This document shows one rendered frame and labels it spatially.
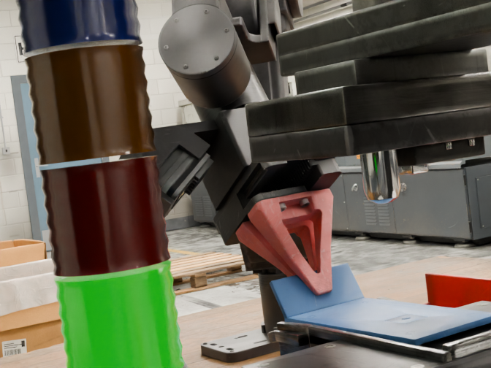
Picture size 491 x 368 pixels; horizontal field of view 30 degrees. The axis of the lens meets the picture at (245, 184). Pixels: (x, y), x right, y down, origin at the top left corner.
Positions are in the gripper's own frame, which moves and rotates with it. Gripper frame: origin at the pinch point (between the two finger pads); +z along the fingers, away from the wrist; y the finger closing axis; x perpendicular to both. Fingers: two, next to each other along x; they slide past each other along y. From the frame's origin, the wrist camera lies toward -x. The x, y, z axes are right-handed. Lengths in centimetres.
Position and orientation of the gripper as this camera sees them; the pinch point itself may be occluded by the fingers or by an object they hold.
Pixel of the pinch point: (318, 285)
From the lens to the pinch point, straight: 68.3
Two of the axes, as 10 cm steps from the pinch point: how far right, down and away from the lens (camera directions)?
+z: 3.9, 8.3, -3.9
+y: 3.7, -5.3, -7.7
